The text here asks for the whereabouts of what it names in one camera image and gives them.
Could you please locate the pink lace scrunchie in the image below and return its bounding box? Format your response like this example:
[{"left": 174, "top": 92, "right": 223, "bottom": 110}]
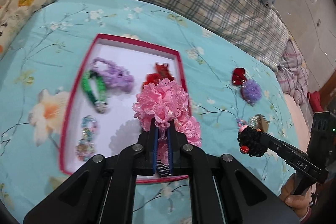
[{"left": 133, "top": 77, "right": 202, "bottom": 178}]

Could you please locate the pink plaid quilt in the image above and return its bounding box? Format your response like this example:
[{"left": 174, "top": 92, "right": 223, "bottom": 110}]
[{"left": 277, "top": 39, "right": 310, "bottom": 104}]

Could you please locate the tan hair claw clip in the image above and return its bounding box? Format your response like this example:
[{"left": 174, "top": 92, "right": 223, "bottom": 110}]
[{"left": 253, "top": 114, "right": 271, "bottom": 132}]

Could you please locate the purple braided hair tie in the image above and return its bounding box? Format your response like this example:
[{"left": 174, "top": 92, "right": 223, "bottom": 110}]
[{"left": 91, "top": 57, "right": 134, "bottom": 94}]

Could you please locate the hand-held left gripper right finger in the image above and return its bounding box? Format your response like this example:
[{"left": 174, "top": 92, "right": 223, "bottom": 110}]
[{"left": 167, "top": 122, "right": 300, "bottom": 224}]

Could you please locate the small red hair clip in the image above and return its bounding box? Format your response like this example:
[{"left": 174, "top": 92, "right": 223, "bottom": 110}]
[{"left": 232, "top": 67, "right": 247, "bottom": 86}]

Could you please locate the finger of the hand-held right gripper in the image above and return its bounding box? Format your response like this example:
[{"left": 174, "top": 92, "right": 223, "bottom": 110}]
[{"left": 259, "top": 132, "right": 300, "bottom": 159}]

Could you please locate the red shallow cardboard box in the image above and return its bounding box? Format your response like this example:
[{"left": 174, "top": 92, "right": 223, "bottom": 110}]
[{"left": 59, "top": 33, "right": 188, "bottom": 184}]

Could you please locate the purple mesh scrunchie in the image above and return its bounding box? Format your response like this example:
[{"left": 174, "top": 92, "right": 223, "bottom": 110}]
[{"left": 240, "top": 80, "right": 262, "bottom": 105}]

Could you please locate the pale pink sheet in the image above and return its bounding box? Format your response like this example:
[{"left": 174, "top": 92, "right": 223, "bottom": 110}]
[{"left": 283, "top": 94, "right": 314, "bottom": 152}]

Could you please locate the red cloth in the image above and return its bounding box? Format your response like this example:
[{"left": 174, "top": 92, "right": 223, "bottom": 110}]
[{"left": 308, "top": 91, "right": 324, "bottom": 112}]

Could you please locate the person's right hand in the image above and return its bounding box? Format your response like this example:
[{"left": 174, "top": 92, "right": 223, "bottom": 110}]
[{"left": 279, "top": 174, "right": 314, "bottom": 216}]

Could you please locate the green braided bracelet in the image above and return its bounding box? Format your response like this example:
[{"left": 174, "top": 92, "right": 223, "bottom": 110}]
[{"left": 81, "top": 70, "right": 109, "bottom": 114}]

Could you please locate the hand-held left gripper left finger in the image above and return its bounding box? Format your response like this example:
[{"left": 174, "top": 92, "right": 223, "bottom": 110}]
[{"left": 24, "top": 124, "right": 158, "bottom": 224}]

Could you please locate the pastel glass bead bracelet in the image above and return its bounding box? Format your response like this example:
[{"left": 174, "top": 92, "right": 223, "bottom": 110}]
[{"left": 76, "top": 115, "right": 98, "bottom": 161}]

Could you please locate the black beaded hair accessory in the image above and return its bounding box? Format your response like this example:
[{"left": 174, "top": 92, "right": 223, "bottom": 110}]
[{"left": 237, "top": 126, "right": 268, "bottom": 157}]

